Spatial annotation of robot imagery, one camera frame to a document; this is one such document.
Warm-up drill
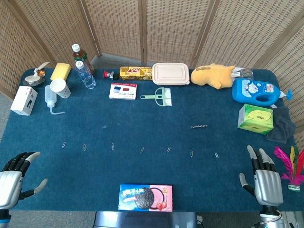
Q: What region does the translucent squeeze wash bottle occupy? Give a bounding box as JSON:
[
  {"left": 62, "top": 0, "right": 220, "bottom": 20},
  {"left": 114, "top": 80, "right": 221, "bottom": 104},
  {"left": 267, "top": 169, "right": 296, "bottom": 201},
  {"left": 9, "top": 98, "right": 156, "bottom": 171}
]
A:
[{"left": 44, "top": 85, "right": 66, "bottom": 115}]

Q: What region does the blue detergent bottle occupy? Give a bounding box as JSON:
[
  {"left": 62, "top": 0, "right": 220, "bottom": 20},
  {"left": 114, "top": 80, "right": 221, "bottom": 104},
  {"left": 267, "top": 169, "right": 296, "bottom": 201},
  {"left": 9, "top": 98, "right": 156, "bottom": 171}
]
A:
[{"left": 232, "top": 78, "right": 294, "bottom": 107}]

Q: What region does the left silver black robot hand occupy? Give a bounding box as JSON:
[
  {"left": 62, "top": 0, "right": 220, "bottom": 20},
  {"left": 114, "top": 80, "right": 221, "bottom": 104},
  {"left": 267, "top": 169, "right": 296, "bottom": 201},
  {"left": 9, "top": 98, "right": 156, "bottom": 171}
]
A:
[{"left": 0, "top": 151, "right": 48, "bottom": 210}]

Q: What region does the Oreo cookie box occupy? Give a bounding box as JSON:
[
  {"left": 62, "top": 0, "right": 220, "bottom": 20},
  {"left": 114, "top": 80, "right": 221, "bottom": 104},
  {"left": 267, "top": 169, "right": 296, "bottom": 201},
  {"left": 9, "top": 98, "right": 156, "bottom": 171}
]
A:
[{"left": 118, "top": 184, "right": 173, "bottom": 212}]

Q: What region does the grey cloth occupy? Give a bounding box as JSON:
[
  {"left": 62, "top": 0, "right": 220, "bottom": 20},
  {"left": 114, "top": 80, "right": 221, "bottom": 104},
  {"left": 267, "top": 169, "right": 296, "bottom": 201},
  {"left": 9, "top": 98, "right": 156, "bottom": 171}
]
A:
[{"left": 266, "top": 106, "right": 297, "bottom": 144}]

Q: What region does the clear water bottle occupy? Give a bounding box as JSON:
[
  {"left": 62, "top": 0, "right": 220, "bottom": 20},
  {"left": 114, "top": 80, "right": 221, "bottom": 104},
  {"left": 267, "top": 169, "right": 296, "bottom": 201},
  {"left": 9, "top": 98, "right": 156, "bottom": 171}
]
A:
[{"left": 75, "top": 60, "right": 97, "bottom": 90}]

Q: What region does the yellow sponge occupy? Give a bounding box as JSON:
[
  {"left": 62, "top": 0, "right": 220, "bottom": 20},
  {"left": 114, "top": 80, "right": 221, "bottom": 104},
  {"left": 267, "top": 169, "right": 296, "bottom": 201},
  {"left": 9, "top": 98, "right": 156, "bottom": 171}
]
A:
[{"left": 50, "top": 62, "right": 72, "bottom": 81}]

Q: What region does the white paper cup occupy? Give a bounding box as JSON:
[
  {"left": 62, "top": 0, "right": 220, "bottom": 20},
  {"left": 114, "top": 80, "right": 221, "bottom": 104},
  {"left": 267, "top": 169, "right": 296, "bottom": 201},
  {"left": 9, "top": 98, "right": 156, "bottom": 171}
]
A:
[{"left": 49, "top": 78, "right": 72, "bottom": 99}]

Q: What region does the green hand brush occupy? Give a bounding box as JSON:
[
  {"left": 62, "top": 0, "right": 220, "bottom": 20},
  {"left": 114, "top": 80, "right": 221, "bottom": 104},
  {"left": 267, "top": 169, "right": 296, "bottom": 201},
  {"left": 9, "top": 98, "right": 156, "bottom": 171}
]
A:
[{"left": 140, "top": 87, "right": 173, "bottom": 107}]

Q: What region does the beige lidded lunch box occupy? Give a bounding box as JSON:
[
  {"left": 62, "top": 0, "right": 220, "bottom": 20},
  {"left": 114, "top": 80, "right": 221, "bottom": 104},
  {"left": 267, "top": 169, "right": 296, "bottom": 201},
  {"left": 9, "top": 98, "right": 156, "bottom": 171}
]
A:
[{"left": 152, "top": 62, "right": 191, "bottom": 86}]

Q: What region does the white box red blue print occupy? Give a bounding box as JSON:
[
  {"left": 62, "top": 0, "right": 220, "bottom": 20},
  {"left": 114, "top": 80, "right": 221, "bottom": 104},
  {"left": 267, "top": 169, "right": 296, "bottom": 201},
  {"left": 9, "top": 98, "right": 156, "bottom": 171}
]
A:
[{"left": 109, "top": 82, "right": 138, "bottom": 100}]

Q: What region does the yellow biscuit pack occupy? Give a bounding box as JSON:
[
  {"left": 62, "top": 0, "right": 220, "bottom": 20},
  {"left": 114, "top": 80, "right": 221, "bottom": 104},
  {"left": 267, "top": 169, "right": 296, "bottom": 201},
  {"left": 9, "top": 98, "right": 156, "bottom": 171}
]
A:
[{"left": 119, "top": 66, "right": 153, "bottom": 81}]

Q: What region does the blue table cloth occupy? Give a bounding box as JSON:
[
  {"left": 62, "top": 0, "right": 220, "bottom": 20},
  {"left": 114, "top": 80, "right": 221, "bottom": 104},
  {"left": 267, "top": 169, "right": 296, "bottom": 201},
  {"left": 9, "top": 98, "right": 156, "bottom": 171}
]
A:
[{"left": 0, "top": 68, "right": 304, "bottom": 212}]

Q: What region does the white cardboard box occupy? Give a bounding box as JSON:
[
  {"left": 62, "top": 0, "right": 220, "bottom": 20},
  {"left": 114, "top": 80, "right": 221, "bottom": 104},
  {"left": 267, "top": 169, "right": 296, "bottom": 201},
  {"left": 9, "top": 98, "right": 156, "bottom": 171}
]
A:
[{"left": 10, "top": 85, "right": 38, "bottom": 116}]

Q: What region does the white handled small tool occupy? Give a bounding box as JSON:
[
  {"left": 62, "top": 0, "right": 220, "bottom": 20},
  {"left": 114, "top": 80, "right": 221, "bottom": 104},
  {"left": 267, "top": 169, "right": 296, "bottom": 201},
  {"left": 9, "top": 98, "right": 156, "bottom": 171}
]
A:
[{"left": 33, "top": 61, "right": 51, "bottom": 77}]

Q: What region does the clear plastic packet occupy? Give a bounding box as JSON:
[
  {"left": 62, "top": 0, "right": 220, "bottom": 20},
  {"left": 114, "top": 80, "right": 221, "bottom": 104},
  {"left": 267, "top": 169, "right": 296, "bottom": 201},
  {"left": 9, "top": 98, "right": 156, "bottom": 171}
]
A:
[{"left": 231, "top": 67, "right": 254, "bottom": 80}]

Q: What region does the yellow plush toy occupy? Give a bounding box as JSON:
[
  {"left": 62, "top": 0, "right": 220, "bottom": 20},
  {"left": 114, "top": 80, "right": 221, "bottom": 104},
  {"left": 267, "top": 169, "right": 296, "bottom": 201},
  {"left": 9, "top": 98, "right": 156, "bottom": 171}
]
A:
[{"left": 190, "top": 63, "right": 236, "bottom": 90}]

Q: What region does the wicker folding screen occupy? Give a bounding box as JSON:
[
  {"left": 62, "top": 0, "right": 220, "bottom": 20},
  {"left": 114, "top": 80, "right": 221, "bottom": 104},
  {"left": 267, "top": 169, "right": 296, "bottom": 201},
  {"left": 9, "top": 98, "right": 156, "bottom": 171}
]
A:
[{"left": 0, "top": 0, "right": 304, "bottom": 152}]

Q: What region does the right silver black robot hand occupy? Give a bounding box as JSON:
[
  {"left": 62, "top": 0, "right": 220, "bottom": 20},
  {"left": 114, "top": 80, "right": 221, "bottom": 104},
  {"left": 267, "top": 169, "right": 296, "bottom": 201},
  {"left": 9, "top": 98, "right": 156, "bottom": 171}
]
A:
[{"left": 239, "top": 145, "right": 284, "bottom": 207}]

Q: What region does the feather shuttlecock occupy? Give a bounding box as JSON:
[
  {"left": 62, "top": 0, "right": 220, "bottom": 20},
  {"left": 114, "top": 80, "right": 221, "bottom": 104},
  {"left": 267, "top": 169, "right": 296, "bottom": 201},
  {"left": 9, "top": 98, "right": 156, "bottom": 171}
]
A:
[{"left": 274, "top": 145, "right": 304, "bottom": 192}]

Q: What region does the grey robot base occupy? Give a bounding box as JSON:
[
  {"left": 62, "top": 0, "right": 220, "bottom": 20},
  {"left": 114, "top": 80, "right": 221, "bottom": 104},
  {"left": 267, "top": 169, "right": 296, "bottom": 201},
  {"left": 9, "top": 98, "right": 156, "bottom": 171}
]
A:
[{"left": 94, "top": 210, "right": 199, "bottom": 228}]

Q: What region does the red emergency stop button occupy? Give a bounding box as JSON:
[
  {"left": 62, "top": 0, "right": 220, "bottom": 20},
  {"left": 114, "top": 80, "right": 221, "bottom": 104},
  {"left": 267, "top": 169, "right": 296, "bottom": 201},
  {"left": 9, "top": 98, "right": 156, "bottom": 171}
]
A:
[{"left": 103, "top": 70, "right": 119, "bottom": 80}]

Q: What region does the green tissue box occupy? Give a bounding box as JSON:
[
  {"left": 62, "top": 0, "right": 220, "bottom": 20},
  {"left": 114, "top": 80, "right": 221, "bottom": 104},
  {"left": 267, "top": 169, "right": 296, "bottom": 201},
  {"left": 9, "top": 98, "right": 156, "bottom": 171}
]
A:
[{"left": 237, "top": 104, "right": 274, "bottom": 135}]

